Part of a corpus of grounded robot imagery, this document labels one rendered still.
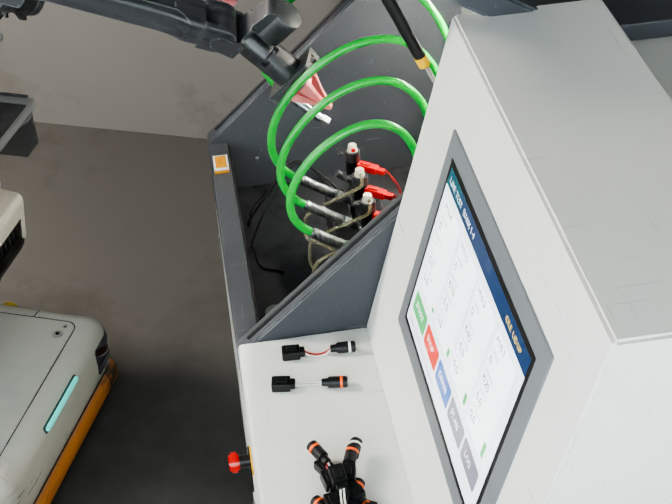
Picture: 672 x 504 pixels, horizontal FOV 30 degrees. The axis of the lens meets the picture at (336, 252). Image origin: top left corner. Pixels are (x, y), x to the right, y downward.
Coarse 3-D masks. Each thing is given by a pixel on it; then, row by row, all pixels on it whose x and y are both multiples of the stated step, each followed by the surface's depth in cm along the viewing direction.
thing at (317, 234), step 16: (352, 128) 200; (368, 128) 201; (384, 128) 201; (400, 128) 202; (320, 144) 202; (416, 144) 205; (304, 160) 203; (288, 192) 206; (288, 208) 208; (304, 224) 211; (320, 240) 213; (336, 240) 214
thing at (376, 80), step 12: (348, 84) 205; (360, 84) 205; (372, 84) 205; (384, 84) 205; (396, 84) 206; (408, 84) 207; (336, 96) 205; (420, 96) 208; (312, 108) 207; (420, 108) 210; (300, 120) 208; (288, 144) 210; (276, 168) 213; (300, 204) 218; (312, 204) 218; (324, 216) 220; (336, 216) 220; (348, 228) 222
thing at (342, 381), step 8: (272, 376) 201; (280, 376) 201; (288, 376) 201; (328, 376) 201; (336, 376) 201; (344, 376) 201; (272, 384) 200; (280, 384) 200; (288, 384) 200; (296, 384) 201; (304, 384) 202; (312, 384) 202; (320, 384) 201; (328, 384) 200; (336, 384) 200; (344, 384) 200
